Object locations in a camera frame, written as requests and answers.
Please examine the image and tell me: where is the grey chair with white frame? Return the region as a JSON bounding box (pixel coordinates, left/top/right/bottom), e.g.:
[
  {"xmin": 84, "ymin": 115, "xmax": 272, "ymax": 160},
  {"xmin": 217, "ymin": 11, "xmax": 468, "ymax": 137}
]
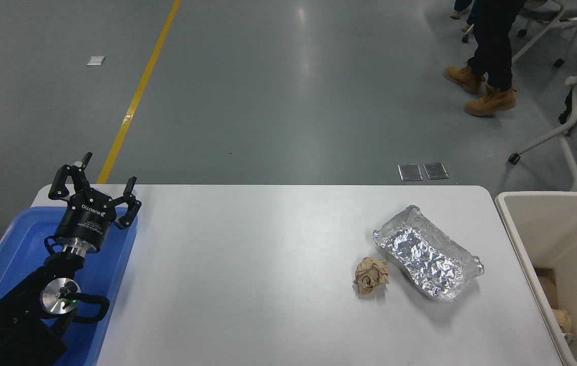
[{"xmin": 461, "ymin": 0, "xmax": 577, "ymax": 68}]

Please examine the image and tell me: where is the blue plastic tray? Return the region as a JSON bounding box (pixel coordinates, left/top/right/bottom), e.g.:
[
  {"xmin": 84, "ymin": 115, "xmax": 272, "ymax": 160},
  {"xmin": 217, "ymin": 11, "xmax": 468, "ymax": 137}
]
[{"xmin": 0, "ymin": 206, "xmax": 139, "ymax": 366}]

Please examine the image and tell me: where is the silver floor plate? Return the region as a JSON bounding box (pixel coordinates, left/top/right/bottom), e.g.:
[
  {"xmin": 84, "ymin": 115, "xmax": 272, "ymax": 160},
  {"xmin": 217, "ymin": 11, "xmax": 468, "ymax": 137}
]
[
  {"xmin": 398, "ymin": 164, "xmax": 424, "ymax": 181},
  {"xmin": 423, "ymin": 162, "xmax": 450, "ymax": 180}
]

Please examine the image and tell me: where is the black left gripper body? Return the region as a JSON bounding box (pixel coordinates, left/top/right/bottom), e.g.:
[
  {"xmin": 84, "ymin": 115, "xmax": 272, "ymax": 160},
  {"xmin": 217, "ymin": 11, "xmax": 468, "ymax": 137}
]
[{"xmin": 55, "ymin": 188, "xmax": 118, "ymax": 252}]

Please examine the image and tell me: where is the crumpled tan paper ball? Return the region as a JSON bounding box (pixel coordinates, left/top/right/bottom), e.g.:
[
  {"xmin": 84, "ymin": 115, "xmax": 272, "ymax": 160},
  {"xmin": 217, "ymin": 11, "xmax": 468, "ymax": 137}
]
[
  {"xmin": 552, "ymin": 309, "xmax": 573, "ymax": 333},
  {"xmin": 353, "ymin": 256, "xmax": 390, "ymax": 295}
]

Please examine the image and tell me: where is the brown cardboard piece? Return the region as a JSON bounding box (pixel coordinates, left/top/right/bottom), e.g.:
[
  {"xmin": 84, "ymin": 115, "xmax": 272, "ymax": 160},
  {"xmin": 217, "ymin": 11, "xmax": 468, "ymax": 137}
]
[{"xmin": 535, "ymin": 268, "xmax": 559, "ymax": 309}]

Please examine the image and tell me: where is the large pale bin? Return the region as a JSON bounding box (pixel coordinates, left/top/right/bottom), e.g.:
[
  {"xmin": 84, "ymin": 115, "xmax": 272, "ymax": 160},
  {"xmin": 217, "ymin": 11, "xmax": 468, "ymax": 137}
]
[{"xmin": 495, "ymin": 191, "xmax": 577, "ymax": 366}]

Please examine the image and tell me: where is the rectangular foil tray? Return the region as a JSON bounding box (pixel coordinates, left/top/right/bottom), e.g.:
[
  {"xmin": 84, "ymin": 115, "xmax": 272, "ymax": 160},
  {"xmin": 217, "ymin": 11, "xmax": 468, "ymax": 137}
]
[{"xmin": 372, "ymin": 205, "xmax": 485, "ymax": 303}]

